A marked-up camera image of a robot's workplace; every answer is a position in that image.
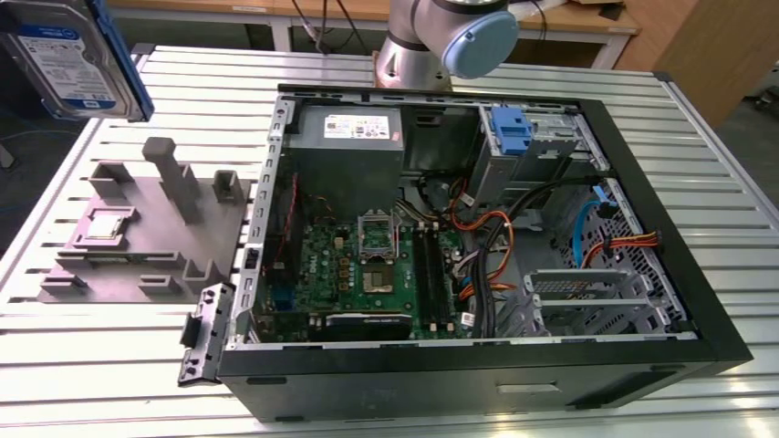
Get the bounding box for light blue wire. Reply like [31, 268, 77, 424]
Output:
[571, 180, 618, 270]

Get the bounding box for red yellow power wire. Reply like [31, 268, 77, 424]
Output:
[583, 231, 663, 270]

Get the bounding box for hard disk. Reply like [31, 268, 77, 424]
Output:
[0, 0, 155, 123]

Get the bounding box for metal disk bay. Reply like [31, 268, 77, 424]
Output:
[494, 267, 695, 339]

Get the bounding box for metal socket cover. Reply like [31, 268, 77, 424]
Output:
[355, 210, 402, 265]

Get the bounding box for green motherboard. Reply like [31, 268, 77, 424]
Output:
[252, 214, 482, 343]

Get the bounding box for grey power supply unit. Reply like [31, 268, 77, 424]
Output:
[284, 105, 407, 220]

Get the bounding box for black RAM slot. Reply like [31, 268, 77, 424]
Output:
[428, 221, 455, 332]
[411, 221, 439, 332]

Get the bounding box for CPU socket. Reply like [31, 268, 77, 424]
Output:
[362, 266, 398, 296]

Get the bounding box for metal optical drive bay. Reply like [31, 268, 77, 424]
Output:
[476, 105, 604, 209]

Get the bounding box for black graphics card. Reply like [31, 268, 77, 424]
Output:
[307, 311, 416, 342]

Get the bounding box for blue plastic bay latch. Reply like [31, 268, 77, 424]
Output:
[491, 105, 535, 156]

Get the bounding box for grey parts rack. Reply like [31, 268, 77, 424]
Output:
[36, 136, 258, 306]

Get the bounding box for black open PC case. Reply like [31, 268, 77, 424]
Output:
[216, 83, 755, 423]

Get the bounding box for black expansion card retainer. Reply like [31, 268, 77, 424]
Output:
[175, 281, 238, 389]

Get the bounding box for green RAM stick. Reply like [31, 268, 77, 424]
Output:
[81, 254, 151, 266]

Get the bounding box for silver CPU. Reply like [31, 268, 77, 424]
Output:
[84, 216, 127, 241]

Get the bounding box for brown wooden cabinet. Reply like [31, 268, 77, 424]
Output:
[618, 0, 779, 131]

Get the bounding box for office chair base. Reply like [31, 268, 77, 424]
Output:
[743, 63, 779, 110]

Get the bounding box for orange yellow wire bundle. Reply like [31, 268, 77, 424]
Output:
[451, 210, 519, 302]

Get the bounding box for grey wire bundle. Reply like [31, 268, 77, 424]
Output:
[452, 250, 483, 276]

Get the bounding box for thin red wire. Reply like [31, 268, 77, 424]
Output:
[271, 172, 300, 275]

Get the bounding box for thick black cable bundle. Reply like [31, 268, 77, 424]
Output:
[471, 175, 604, 339]

